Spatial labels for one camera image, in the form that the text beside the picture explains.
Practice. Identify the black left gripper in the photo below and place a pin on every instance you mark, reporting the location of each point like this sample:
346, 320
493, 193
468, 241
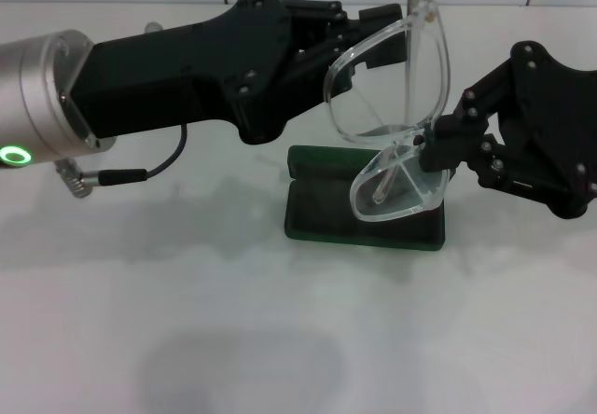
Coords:
186, 69

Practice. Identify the green glasses case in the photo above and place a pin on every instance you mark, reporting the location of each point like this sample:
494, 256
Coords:
326, 209

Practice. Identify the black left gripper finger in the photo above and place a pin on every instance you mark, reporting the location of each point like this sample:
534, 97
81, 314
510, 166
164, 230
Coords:
326, 13

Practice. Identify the clear transparent glasses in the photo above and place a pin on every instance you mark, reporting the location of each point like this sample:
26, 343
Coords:
410, 69

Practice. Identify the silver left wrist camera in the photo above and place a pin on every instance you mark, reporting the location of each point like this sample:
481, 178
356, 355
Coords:
152, 27

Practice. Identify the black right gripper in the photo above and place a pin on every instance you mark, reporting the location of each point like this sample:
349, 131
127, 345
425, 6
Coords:
550, 129

